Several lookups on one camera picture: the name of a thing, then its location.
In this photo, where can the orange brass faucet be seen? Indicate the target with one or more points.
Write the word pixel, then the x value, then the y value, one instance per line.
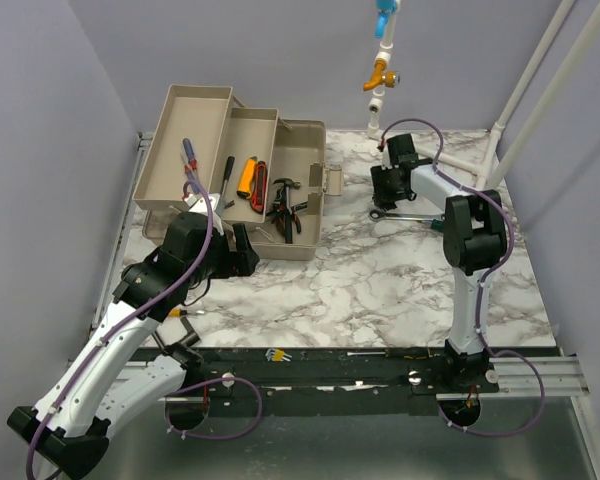
pixel 382 76

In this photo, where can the long black screwdriver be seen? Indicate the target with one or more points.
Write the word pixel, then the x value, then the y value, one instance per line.
pixel 416 353

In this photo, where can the black mounting rail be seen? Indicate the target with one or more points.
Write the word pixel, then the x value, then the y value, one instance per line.
pixel 316 382

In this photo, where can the small orange handled screwdriver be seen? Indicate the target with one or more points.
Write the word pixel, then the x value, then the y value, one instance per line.
pixel 181 313

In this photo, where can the white pvc pipe frame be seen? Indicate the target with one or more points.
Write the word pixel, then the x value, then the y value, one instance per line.
pixel 460 61

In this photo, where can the small black handled hammer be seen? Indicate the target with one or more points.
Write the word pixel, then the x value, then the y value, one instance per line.
pixel 221 204

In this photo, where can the grey black tin snips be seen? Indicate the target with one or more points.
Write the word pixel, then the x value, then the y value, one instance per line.
pixel 280 208

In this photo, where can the black metal l bracket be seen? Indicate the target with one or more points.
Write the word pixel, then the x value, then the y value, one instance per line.
pixel 175 330

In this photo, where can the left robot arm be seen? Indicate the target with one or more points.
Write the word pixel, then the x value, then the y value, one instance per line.
pixel 72 425

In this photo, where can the orange black utility knife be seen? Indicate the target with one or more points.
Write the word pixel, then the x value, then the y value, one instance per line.
pixel 244 188

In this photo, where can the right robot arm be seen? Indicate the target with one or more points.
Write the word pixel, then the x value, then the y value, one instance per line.
pixel 474 244

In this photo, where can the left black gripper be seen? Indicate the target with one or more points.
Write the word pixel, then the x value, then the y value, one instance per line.
pixel 240 262

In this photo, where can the blue valve handle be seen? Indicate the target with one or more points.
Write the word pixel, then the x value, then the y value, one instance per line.
pixel 385 9

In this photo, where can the orange black needle-nose pliers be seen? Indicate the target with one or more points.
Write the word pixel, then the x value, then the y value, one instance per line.
pixel 282 229

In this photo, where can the chrome ratchet wrench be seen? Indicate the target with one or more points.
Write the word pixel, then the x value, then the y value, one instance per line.
pixel 377 215

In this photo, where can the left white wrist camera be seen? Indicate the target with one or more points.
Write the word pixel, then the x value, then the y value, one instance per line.
pixel 197 204

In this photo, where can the aluminium extrusion frame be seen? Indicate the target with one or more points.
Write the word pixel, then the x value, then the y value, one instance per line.
pixel 83 184

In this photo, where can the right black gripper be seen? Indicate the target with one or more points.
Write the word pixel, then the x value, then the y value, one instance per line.
pixel 381 194

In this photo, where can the taupe plastic tool box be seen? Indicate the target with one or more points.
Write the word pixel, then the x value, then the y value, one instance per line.
pixel 271 172

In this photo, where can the small blue clear screwdriver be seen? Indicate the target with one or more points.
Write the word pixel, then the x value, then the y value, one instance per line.
pixel 187 169

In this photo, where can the black handled claw hammer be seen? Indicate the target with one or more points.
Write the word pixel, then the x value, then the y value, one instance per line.
pixel 288 238

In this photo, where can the red black utility knife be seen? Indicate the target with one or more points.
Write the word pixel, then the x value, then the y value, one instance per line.
pixel 259 186

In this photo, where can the yellow hex key set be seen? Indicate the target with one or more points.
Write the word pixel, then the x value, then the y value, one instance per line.
pixel 277 355

